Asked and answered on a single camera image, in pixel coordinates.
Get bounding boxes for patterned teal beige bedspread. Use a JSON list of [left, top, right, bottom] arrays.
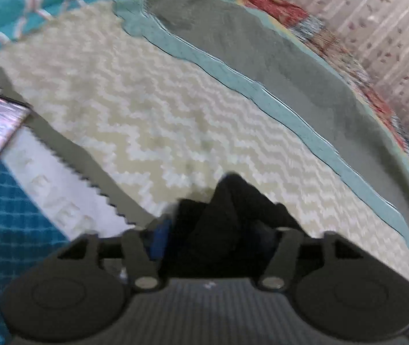
[[0, 0, 409, 345]]

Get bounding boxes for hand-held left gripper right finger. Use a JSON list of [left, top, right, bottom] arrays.
[[258, 227, 368, 291]]

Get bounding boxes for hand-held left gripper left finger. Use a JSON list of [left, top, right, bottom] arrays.
[[56, 219, 172, 291]]

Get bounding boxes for white patterned curtain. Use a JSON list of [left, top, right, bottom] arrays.
[[265, 0, 409, 141]]

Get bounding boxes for teal cloth with white lines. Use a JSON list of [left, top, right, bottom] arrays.
[[0, 0, 144, 58]]

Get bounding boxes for black pants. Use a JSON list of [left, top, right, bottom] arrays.
[[166, 172, 300, 279]]

